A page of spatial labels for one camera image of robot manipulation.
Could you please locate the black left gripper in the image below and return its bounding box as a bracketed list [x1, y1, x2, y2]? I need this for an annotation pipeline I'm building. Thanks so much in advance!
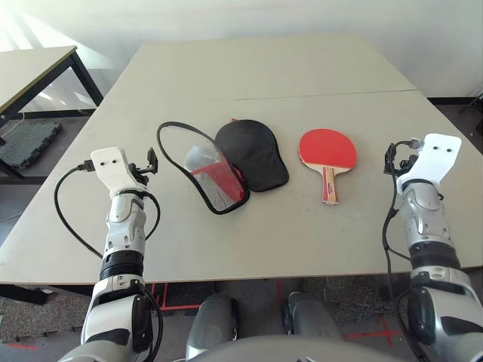
[128, 147, 160, 186]

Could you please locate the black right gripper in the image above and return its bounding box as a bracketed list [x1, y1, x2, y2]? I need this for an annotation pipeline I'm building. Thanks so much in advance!
[383, 142, 416, 178]

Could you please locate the red ping-pong paddle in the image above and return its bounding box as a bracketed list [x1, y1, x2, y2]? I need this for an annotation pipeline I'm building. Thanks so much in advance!
[297, 128, 358, 205]

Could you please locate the black red paddle case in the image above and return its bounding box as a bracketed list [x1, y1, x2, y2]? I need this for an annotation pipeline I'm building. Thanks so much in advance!
[156, 119, 290, 216]

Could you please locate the black tripod stand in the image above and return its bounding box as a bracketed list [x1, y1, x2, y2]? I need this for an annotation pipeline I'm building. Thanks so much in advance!
[458, 88, 483, 137]

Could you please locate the black foam floor mat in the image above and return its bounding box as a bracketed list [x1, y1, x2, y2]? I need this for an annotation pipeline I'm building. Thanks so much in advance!
[0, 121, 63, 169]

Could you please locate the black-framed side table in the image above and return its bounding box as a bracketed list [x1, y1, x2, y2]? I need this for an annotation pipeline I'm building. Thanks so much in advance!
[0, 45, 104, 183]

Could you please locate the silver left robot leg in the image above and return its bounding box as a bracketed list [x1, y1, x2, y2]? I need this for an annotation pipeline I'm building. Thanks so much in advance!
[186, 293, 240, 359]

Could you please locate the grey robot torso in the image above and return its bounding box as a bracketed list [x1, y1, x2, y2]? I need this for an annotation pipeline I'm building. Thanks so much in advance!
[183, 336, 380, 362]

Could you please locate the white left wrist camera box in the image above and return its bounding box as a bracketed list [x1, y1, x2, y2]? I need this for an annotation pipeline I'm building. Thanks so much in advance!
[90, 147, 149, 196]

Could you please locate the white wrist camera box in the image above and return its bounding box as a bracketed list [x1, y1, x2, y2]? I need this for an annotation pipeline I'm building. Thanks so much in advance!
[395, 132, 463, 189]
[90, 147, 149, 196]

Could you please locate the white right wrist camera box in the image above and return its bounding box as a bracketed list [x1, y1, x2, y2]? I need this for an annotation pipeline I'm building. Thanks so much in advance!
[395, 132, 463, 189]

